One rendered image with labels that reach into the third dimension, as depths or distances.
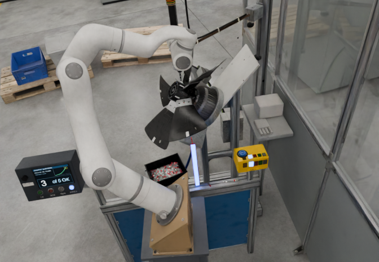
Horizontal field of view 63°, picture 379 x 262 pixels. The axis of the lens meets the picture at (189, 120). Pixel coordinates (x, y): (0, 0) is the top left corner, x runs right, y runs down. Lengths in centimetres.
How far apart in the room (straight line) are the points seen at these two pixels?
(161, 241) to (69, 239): 155
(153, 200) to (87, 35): 69
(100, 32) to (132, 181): 58
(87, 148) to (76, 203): 188
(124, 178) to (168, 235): 29
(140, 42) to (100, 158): 46
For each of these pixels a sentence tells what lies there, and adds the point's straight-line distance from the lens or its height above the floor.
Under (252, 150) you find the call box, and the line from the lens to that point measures 166.
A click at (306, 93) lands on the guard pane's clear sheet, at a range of 195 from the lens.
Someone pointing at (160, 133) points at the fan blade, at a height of 98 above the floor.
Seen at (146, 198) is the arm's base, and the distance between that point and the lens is 132.
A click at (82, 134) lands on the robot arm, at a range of 121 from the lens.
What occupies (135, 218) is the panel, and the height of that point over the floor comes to 66.
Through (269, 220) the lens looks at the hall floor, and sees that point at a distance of 269.
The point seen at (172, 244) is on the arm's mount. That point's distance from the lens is 144.
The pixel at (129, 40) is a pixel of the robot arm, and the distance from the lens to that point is 124.
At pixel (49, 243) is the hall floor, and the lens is 292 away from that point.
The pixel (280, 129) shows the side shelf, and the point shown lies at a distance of 211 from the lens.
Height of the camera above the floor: 227
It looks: 40 degrees down
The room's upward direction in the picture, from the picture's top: 7 degrees counter-clockwise
